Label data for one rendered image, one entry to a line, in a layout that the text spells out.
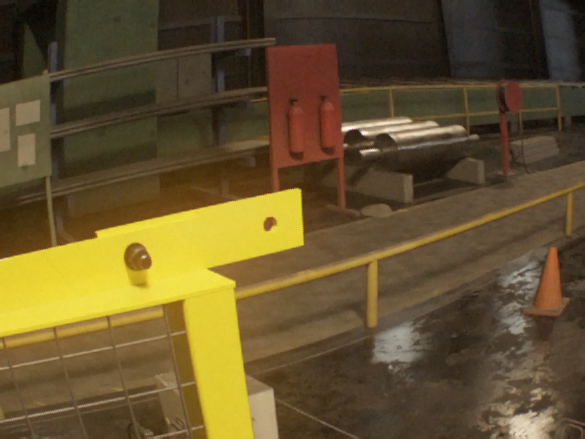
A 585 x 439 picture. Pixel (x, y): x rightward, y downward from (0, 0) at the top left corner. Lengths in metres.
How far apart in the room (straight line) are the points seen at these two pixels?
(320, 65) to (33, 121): 3.47
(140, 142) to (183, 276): 9.11
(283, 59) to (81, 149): 2.95
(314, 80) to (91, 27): 3.15
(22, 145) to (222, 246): 6.04
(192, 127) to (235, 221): 10.11
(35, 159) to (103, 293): 6.13
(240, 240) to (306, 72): 7.50
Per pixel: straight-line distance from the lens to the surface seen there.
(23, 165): 6.69
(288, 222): 0.70
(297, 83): 8.09
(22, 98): 6.64
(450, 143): 9.78
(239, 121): 11.17
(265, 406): 2.33
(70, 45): 9.26
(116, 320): 4.24
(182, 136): 10.70
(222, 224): 0.67
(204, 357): 0.63
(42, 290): 0.60
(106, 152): 9.53
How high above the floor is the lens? 2.00
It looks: 13 degrees down
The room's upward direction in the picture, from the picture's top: 3 degrees counter-clockwise
